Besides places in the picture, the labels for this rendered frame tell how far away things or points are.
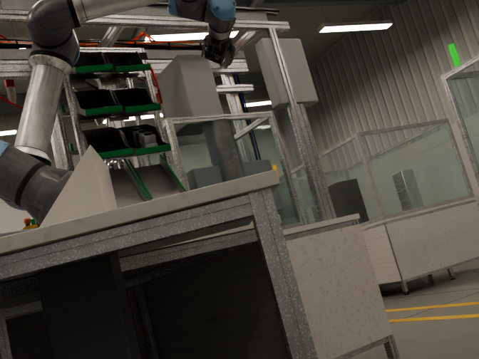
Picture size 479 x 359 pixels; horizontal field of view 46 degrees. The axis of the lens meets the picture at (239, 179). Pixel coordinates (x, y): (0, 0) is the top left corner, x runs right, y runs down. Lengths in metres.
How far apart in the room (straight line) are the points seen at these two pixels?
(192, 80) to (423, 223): 4.65
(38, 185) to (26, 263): 0.28
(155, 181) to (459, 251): 5.81
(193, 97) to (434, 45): 9.31
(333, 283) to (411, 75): 9.71
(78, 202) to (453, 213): 6.62
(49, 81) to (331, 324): 1.99
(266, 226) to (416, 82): 11.43
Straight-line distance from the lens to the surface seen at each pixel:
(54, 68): 1.63
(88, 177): 1.29
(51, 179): 1.34
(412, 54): 12.46
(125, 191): 2.03
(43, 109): 1.58
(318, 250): 3.05
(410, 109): 12.58
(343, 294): 3.11
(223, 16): 1.67
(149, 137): 2.06
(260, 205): 1.07
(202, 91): 3.15
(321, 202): 3.19
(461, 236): 7.61
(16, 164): 1.38
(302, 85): 3.42
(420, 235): 7.16
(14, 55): 3.30
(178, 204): 1.05
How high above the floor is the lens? 0.68
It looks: 10 degrees up
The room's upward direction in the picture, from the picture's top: 15 degrees counter-clockwise
